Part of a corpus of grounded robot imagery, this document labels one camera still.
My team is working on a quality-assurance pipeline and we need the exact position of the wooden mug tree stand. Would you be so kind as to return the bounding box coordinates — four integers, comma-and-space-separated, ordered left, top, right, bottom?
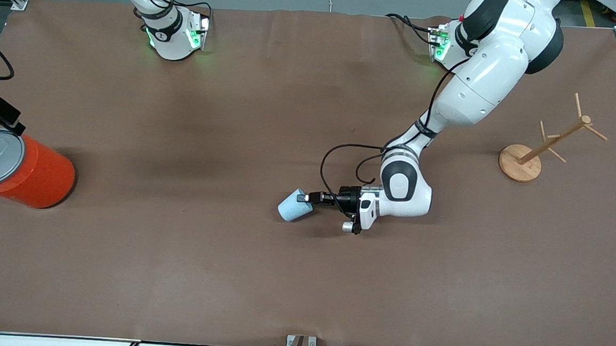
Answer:
497, 88, 611, 188

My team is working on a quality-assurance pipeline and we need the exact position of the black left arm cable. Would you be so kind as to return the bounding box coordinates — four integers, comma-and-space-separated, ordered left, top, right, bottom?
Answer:
317, 49, 473, 226

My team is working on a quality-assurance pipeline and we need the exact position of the black left base cable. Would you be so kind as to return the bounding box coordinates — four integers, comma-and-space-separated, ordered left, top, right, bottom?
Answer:
384, 13, 441, 47

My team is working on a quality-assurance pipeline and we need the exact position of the light blue plastic cup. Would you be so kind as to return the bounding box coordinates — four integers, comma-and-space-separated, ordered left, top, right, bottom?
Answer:
277, 187, 315, 224

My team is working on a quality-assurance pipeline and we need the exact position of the brown table cover mat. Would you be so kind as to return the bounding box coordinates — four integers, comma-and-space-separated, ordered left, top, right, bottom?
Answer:
0, 0, 616, 346

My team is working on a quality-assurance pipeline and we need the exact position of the orange can with metal lid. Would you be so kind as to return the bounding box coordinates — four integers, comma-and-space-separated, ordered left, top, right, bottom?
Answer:
0, 128, 79, 211

